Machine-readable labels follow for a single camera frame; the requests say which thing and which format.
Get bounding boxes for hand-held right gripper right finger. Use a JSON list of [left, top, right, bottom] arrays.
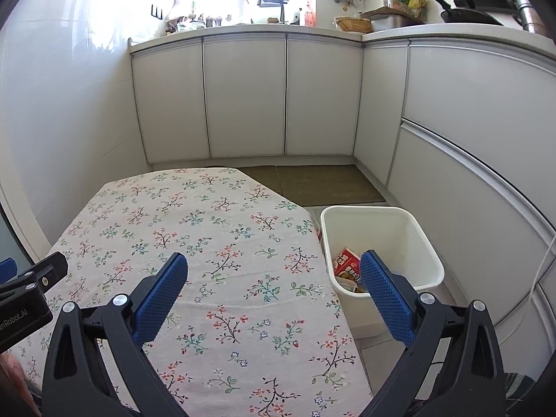
[[358, 250, 507, 417]]

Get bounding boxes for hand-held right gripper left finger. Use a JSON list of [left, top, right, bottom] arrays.
[[42, 252, 189, 417]]

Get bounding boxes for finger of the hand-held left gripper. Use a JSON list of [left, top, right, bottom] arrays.
[[0, 258, 18, 285], [0, 253, 68, 302]]

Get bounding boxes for red and white carton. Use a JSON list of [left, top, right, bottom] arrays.
[[334, 247, 364, 281]]

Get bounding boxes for white plastic bin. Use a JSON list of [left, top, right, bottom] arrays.
[[320, 205, 445, 340]]

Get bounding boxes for person's left hand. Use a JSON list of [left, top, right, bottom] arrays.
[[0, 353, 33, 404]]

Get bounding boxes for floral tablecloth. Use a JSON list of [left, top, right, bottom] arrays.
[[9, 167, 374, 417]]

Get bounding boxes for white cabinet drawer front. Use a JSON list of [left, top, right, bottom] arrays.
[[386, 122, 556, 340], [400, 41, 556, 235]]

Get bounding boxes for large woven floor mat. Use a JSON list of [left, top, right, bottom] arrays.
[[276, 165, 387, 207]]

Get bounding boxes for small woven floor mat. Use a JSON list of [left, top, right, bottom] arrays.
[[239, 166, 284, 197]]

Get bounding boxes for dark striped cloth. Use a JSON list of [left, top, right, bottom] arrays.
[[506, 374, 536, 414]]

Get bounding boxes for white cabinet door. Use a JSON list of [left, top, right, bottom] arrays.
[[131, 37, 212, 164], [284, 37, 364, 156], [202, 35, 288, 157], [354, 39, 409, 188]]

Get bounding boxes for white kitchen countertop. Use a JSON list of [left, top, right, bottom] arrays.
[[128, 24, 556, 71]]

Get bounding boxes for metal basin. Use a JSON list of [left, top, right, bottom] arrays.
[[369, 15, 425, 32]]

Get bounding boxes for wicker basket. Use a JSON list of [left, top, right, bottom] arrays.
[[334, 16, 374, 34]]

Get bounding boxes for cluster of small jars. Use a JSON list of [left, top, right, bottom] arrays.
[[167, 11, 236, 31]]

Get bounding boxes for brown wooden board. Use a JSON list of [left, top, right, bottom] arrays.
[[360, 9, 409, 21]]

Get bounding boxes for black wok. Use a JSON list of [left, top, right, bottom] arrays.
[[412, 0, 505, 26]]

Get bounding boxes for yellow green snack packets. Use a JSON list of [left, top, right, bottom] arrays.
[[389, 0, 429, 18]]

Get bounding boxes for white power cable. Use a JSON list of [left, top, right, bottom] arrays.
[[532, 235, 556, 288]]

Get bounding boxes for silver metal duct pipe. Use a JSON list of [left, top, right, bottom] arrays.
[[506, 0, 556, 34]]

